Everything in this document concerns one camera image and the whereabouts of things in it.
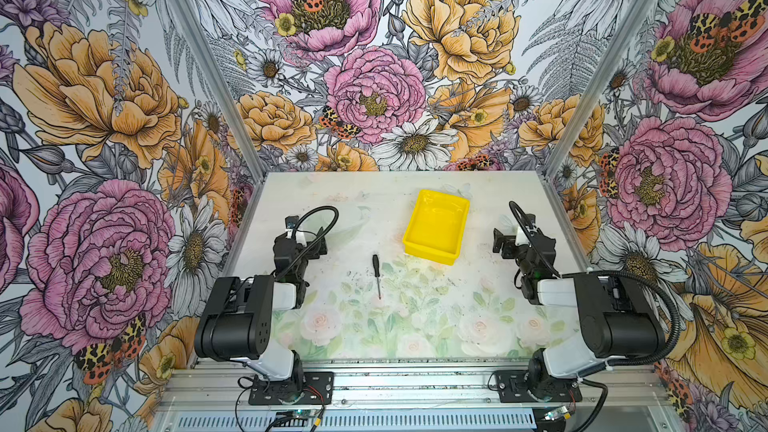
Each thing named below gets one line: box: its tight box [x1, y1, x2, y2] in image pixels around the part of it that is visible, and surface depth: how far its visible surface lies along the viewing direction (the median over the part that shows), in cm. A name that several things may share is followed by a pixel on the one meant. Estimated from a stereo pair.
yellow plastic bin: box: [403, 189, 471, 266], surface depth 104 cm
